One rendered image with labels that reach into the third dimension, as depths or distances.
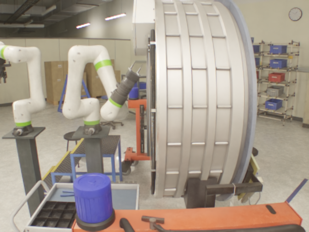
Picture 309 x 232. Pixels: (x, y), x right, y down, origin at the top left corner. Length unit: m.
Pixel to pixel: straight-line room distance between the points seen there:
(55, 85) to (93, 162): 6.35
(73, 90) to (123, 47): 9.08
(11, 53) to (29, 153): 0.77
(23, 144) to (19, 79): 7.04
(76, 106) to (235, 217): 1.25
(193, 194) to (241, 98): 0.58
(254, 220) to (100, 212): 0.48
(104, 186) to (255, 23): 6.67
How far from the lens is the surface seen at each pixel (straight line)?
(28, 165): 2.10
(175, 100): 1.11
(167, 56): 1.16
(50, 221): 1.39
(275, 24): 6.86
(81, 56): 1.57
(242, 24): 1.33
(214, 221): 0.82
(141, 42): 1.40
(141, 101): 2.87
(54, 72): 8.11
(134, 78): 1.39
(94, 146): 1.89
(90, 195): 0.72
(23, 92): 9.07
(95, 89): 8.72
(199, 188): 1.36
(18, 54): 1.95
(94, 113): 1.81
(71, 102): 1.69
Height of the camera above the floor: 1.47
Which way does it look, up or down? 14 degrees down
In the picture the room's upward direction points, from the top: straight up
